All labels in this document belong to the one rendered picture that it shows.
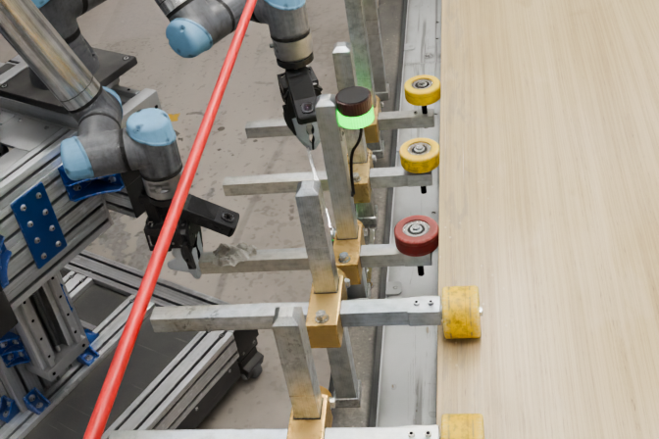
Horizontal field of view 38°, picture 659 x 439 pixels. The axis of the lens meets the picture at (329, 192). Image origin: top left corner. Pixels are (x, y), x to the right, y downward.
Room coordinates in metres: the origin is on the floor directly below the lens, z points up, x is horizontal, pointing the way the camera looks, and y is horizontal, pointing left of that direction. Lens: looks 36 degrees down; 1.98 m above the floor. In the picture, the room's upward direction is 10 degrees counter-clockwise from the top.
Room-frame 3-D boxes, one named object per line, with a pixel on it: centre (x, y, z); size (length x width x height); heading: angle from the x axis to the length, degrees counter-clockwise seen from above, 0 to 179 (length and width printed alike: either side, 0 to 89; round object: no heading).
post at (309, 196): (1.13, 0.03, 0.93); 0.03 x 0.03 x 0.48; 78
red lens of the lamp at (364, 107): (1.37, -0.07, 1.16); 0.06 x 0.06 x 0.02
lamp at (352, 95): (1.37, -0.07, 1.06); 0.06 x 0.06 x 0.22; 78
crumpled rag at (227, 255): (1.38, 0.20, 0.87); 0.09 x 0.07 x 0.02; 78
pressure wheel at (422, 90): (1.80, -0.24, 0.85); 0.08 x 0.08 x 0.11
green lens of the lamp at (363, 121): (1.37, -0.07, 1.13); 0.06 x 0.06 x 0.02
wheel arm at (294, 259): (1.35, 0.05, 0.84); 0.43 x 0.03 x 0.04; 78
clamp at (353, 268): (1.35, -0.02, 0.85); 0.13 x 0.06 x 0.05; 168
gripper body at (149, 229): (1.40, 0.29, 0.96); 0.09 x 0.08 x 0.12; 78
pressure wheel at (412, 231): (1.31, -0.14, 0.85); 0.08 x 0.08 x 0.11
